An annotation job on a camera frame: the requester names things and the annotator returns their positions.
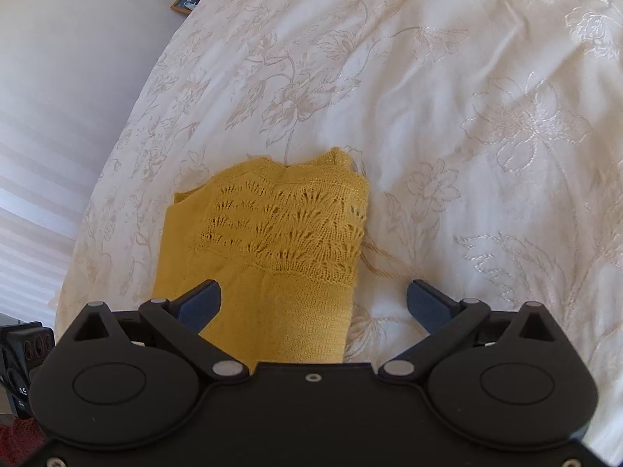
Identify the white embroidered bedspread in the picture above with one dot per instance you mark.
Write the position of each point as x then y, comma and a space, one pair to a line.
490, 133

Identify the red knit sleeve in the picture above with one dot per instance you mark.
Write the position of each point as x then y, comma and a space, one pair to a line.
19, 439

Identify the mustard yellow knit sweater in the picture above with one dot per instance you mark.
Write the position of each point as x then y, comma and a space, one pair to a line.
283, 243

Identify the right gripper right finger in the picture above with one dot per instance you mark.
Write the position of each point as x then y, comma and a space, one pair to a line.
448, 323

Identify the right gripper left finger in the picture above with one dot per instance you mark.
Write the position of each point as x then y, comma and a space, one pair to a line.
180, 321

